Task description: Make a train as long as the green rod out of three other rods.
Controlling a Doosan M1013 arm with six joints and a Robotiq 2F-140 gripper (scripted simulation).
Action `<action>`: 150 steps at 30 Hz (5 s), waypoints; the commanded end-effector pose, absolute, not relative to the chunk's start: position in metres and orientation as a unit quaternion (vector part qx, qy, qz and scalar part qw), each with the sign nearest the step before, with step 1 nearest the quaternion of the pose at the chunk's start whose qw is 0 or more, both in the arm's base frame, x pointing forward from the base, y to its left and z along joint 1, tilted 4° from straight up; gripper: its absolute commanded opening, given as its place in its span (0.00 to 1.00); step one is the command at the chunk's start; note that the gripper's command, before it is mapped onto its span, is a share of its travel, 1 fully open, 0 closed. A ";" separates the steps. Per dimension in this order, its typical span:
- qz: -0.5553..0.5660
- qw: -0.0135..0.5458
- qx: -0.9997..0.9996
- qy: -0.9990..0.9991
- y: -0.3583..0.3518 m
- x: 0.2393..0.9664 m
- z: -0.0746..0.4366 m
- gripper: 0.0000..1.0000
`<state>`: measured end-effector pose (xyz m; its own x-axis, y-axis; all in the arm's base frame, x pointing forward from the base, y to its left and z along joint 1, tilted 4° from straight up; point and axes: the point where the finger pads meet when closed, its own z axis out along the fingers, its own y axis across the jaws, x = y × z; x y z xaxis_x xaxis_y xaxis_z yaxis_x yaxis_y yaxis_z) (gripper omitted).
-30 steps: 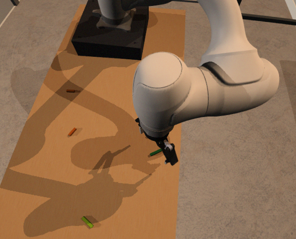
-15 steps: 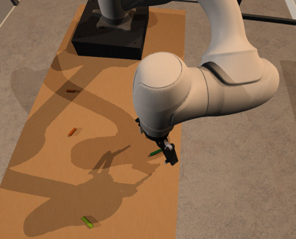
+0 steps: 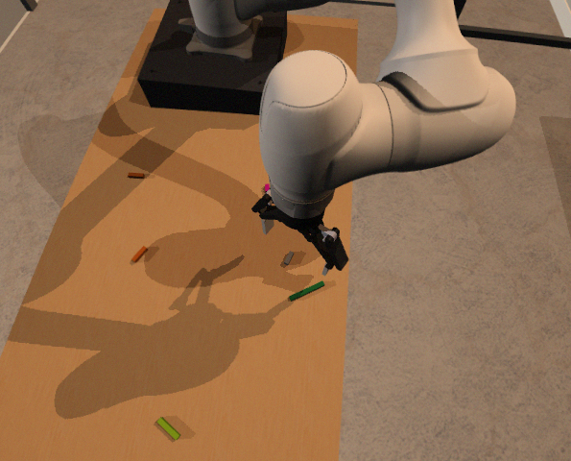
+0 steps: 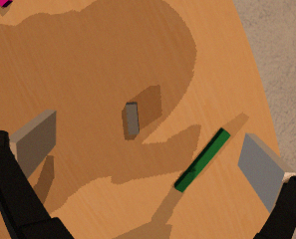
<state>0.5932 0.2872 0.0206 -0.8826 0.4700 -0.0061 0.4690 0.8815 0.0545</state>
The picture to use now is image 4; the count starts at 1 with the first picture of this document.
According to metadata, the grey rod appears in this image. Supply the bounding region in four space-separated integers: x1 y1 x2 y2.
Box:
126 102 140 134

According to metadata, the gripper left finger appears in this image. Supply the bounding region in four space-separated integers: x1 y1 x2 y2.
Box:
0 110 75 239

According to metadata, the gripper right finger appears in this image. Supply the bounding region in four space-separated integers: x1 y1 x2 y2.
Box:
237 132 296 239

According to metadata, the green rod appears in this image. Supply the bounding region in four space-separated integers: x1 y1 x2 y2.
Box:
174 127 230 193

